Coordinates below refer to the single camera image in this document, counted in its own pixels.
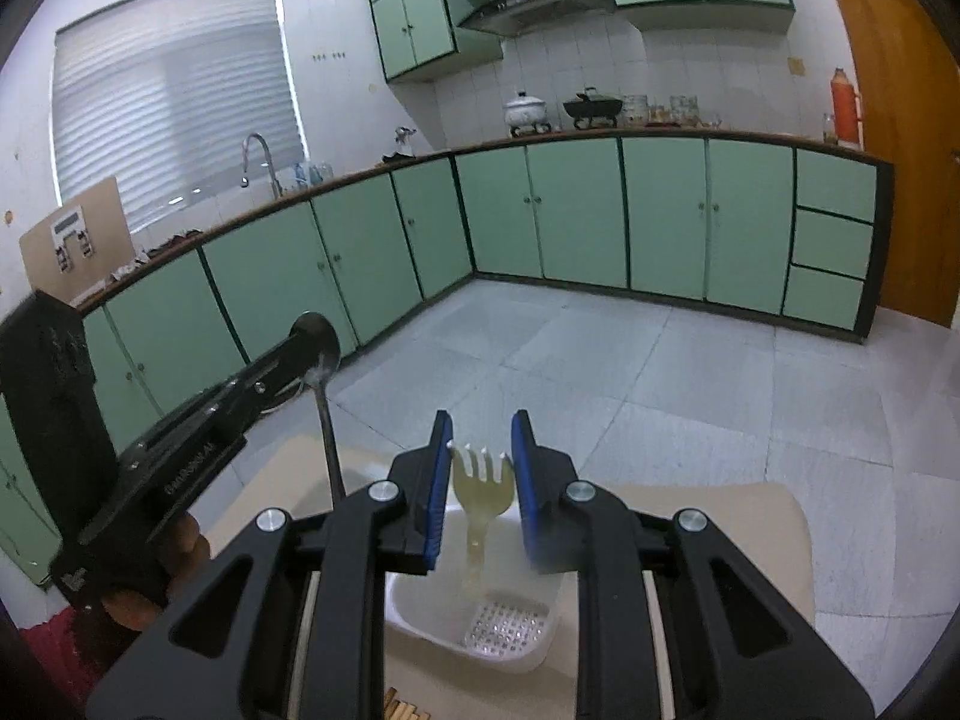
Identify metal spoon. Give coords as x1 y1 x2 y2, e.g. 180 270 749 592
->
293 312 345 507

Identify white plastic fork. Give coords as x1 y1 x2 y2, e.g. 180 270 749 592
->
448 440 516 598

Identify white double utensil holder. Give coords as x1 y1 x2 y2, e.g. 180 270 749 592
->
384 496 578 676

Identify plain wooden chopstick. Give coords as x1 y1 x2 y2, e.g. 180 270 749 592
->
384 688 400 720

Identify left hand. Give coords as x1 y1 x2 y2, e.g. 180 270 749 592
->
101 514 212 632

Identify black appliance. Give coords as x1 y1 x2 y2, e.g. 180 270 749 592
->
2 291 117 541

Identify metal faucet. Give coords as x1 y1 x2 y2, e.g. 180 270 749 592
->
239 132 283 200

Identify cardboard box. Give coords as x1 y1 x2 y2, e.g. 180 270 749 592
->
20 177 137 305

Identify kettle on counter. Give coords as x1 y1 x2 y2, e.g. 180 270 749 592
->
382 125 416 164

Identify window blind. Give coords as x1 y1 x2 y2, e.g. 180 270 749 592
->
50 0 308 231

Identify white pot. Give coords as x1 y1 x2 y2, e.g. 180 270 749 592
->
503 91 551 138

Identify black wok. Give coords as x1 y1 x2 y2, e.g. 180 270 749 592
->
563 86 623 130

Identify green lower cabinets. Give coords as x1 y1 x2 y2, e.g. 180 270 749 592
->
0 127 897 593

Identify black range hood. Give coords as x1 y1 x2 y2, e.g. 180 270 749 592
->
459 0 615 37

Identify orange thermos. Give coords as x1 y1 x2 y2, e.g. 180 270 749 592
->
830 67 861 146

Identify wooden door left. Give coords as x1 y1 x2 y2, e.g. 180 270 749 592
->
836 0 958 327

